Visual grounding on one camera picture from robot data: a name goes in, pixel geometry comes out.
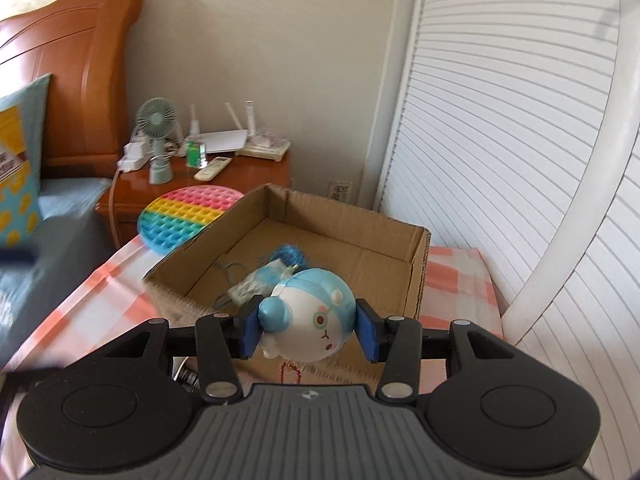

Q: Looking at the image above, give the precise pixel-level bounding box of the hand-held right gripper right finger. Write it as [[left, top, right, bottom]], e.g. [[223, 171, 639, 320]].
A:
[[354, 297, 518, 404]]

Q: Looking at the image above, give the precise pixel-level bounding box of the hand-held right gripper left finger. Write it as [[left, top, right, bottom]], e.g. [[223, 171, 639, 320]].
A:
[[105, 297, 262, 404]]

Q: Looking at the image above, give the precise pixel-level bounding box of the blue white squishy toy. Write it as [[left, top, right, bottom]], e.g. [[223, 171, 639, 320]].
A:
[[256, 267, 357, 365]]

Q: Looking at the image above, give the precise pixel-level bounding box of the cardboard box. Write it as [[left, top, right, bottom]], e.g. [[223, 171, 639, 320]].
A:
[[142, 183, 432, 388]]

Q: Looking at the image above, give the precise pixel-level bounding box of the blue face mask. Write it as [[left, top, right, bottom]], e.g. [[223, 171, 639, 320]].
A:
[[215, 260, 286, 311]]

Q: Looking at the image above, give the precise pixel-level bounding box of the rainbow round pop toy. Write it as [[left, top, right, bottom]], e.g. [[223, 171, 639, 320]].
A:
[[136, 186, 246, 256]]

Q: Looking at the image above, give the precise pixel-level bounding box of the orange checked tablecloth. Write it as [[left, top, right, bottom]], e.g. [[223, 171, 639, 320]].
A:
[[0, 230, 506, 376]]

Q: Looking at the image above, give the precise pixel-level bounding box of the wooden nightstand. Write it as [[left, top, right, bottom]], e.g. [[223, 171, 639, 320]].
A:
[[95, 152, 292, 251]]

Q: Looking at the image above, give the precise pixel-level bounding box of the white remote control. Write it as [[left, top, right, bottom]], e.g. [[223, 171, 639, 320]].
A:
[[194, 156, 232, 182]]

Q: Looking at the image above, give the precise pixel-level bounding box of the green clear plastic box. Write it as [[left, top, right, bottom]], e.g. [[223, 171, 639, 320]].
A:
[[185, 140, 207, 168]]

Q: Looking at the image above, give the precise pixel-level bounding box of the white router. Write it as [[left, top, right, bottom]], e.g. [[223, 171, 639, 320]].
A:
[[189, 101, 257, 155]]

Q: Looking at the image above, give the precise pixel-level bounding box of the white power strip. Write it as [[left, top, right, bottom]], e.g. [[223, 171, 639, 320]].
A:
[[117, 155, 151, 174]]

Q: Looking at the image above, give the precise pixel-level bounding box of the green desk fan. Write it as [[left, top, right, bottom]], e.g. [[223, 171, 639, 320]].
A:
[[136, 98, 178, 184]]

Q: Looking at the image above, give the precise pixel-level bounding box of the white louvered door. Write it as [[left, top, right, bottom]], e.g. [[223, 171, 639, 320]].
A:
[[372, 0, 640, 480]]

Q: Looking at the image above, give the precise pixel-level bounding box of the blue yellow pillow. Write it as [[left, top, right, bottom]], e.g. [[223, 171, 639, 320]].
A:
[[0, 74, 52, 247]]

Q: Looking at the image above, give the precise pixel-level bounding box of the wooden headboard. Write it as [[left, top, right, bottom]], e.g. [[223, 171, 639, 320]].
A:
[[0, 0, 144, 179]]

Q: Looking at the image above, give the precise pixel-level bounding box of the blue fuzzy hair tie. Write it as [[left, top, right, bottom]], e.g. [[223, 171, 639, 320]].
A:
[[270, 244, 307, 273]]

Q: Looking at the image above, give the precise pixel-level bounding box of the white cable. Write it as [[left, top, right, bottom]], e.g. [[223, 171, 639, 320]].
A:
[[110, 167, 124, 249]]

